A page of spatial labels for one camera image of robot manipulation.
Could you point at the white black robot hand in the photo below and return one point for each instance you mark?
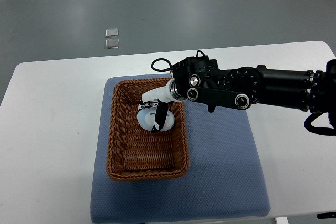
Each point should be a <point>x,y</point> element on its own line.
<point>161,97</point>

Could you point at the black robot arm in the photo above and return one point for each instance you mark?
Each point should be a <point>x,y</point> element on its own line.
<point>200,80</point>

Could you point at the brown wicker basket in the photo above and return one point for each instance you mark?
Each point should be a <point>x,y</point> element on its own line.
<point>135,153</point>

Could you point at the lower floor metal plate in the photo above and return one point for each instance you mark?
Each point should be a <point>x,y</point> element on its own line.
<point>112,43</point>

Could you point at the floor metal plate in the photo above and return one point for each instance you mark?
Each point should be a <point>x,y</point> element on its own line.
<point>111,32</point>
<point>112,43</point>

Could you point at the upper floor metal plate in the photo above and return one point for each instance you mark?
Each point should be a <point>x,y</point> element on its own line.
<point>111,32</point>

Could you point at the blue fabric mat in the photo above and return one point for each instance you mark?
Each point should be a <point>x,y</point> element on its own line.
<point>224,180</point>

